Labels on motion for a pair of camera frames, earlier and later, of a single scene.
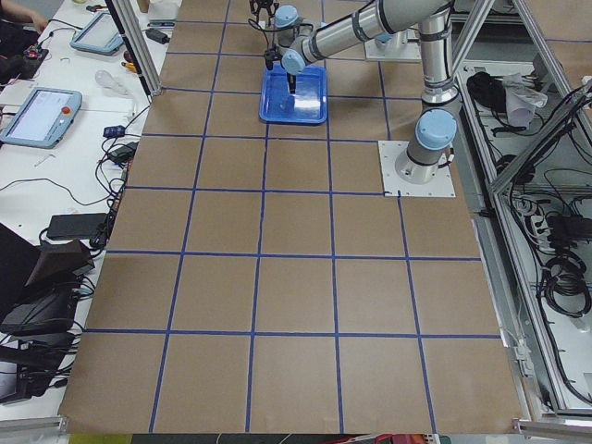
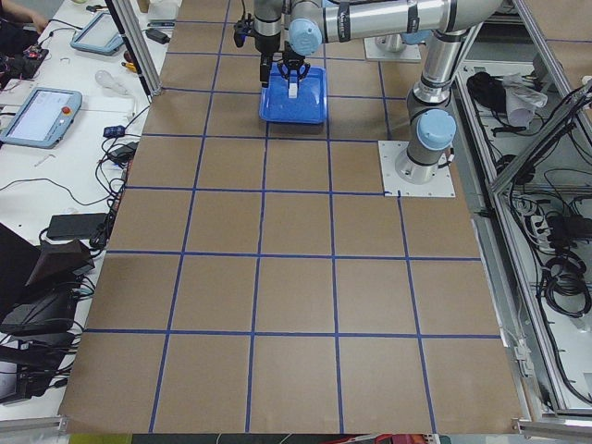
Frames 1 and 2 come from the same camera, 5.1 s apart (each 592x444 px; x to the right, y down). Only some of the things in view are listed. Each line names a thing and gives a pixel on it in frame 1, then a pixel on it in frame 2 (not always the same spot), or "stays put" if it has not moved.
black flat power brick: (76, 226) stays put
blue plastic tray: (306, 105) stays put
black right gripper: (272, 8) -> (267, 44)
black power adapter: (157, 36) stays put
